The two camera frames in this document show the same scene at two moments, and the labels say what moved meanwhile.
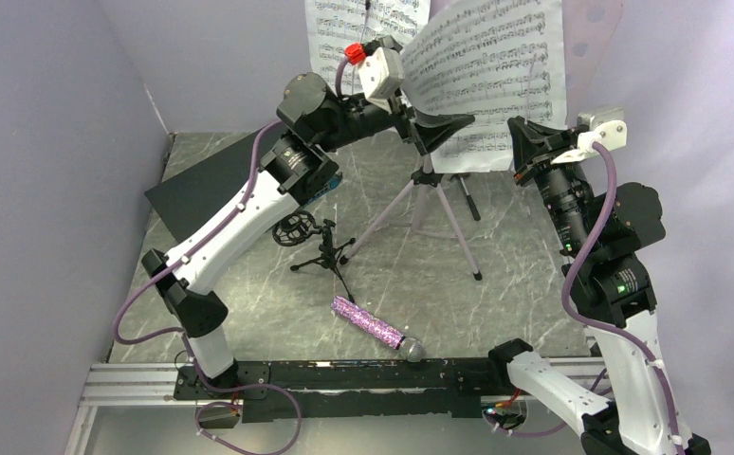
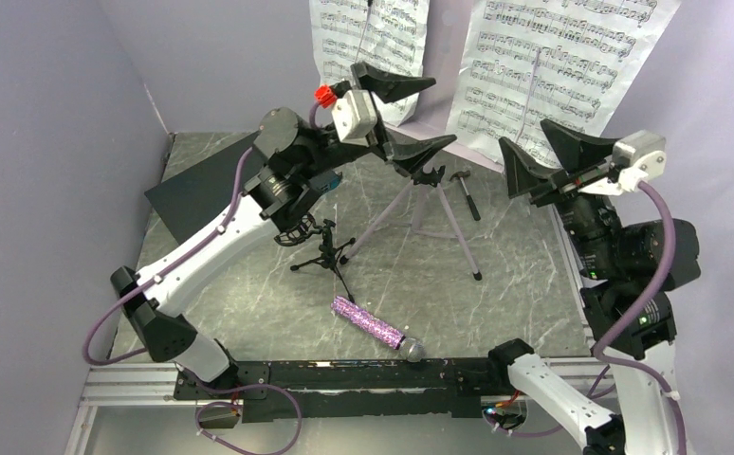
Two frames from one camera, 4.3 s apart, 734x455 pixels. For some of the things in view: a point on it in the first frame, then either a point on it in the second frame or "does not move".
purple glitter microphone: [409, 349] does not move
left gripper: [426, 131] → [406, 157]
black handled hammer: [473, 209] does not move
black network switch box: [190, 202] does not move
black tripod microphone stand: [291, 227] does not move
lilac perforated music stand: [592, 52] → [447, 28]
